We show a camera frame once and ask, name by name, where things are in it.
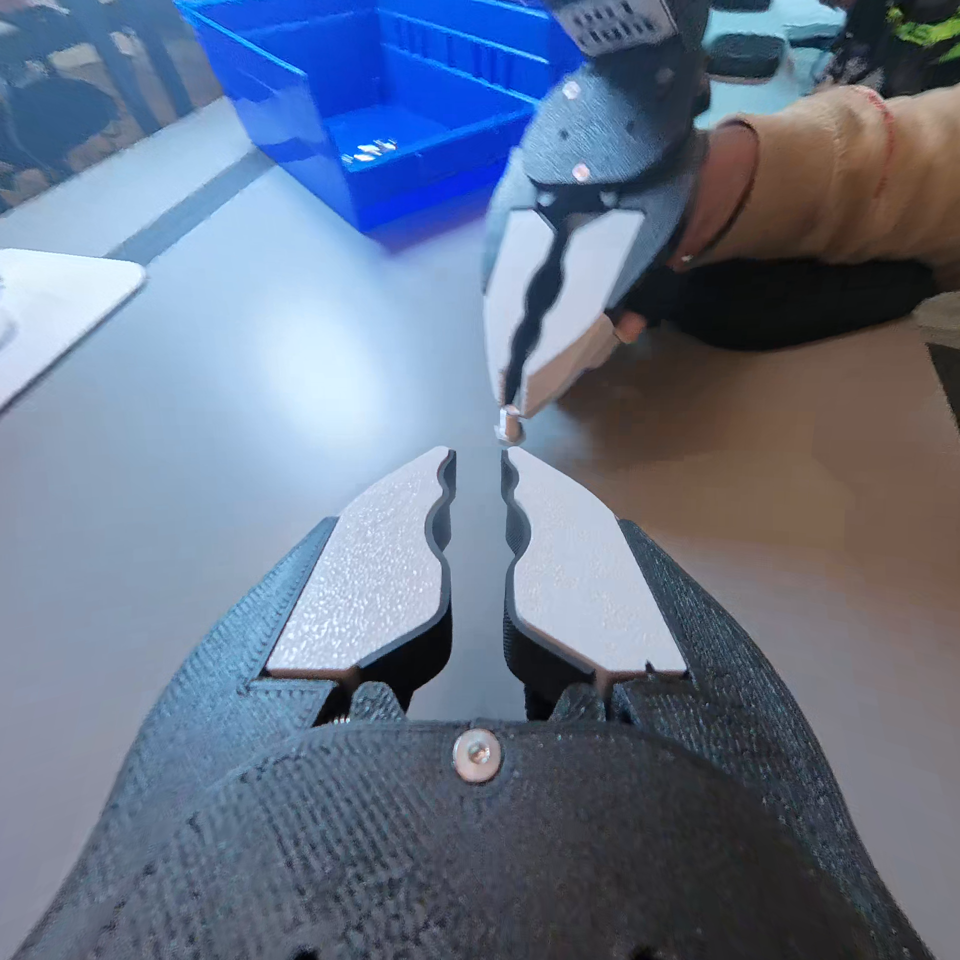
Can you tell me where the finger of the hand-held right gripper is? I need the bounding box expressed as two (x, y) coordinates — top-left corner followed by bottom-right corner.
(510, 210), (649, 421)
(483, 207), (564, 414)

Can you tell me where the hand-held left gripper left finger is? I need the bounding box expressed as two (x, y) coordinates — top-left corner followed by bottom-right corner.
(263, 444), (459, 697)

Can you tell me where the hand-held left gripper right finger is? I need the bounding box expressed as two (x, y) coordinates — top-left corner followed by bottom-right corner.
(501, 447), (693, 696)

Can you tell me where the blue plastic bin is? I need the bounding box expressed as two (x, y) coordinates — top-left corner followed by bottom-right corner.
(173, 0), (594, 234)

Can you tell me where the person's right forearm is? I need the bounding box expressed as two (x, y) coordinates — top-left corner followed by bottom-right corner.
(705, 83), (960, 286)

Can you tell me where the person's right hand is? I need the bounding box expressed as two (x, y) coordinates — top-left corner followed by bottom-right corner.
(605, 120), (759, 346)

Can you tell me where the black wrist rest pad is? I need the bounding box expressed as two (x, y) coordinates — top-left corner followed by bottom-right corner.
(630, 255), (943, 354)
(705, 33), (789, 84)

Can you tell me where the white document stand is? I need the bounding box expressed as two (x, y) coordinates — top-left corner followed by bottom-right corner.
(0, 248), (148, 409)

